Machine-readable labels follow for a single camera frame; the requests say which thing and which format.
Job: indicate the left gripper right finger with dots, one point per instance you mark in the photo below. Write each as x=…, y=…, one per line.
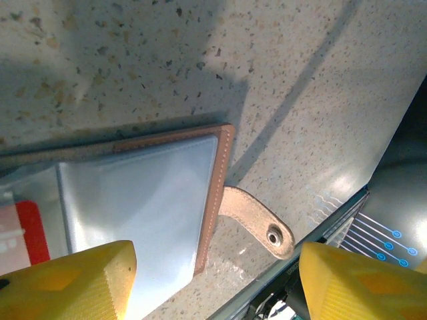
x=360, y=290

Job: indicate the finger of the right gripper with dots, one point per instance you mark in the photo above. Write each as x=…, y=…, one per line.
x=423, y=266

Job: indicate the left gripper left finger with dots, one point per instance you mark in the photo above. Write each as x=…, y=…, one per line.
x=66, y=290

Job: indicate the red card with white print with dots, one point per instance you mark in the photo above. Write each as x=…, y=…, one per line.
x=31, y=230

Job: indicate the tan leather card holder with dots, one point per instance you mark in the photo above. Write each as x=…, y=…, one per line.
x=150, y=200

